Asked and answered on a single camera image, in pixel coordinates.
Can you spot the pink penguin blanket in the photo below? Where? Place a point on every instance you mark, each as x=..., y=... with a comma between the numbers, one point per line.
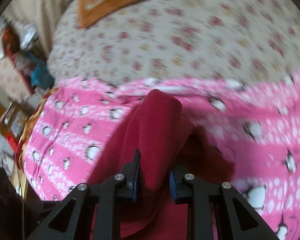
x=257, y=128

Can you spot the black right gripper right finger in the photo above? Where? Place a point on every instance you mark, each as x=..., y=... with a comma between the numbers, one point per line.
x=215, y=210

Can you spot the beige curtain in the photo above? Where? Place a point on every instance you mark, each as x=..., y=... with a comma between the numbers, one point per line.
x=45, y=14

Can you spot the floral beige bed sheet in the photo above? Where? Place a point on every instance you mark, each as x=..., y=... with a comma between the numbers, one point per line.
x=248, y=40

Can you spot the blue cloth pile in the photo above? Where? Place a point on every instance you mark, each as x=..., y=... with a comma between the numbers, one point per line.
x=40, y=77

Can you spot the dark red fleece garment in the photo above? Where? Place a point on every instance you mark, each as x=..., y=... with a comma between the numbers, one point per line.
x=163, y=136

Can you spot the floral armchair with clutter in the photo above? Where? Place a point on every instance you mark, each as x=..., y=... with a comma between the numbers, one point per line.
x=15, y=67

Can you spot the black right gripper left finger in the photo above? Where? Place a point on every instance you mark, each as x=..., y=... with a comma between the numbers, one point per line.
x=92, y=212

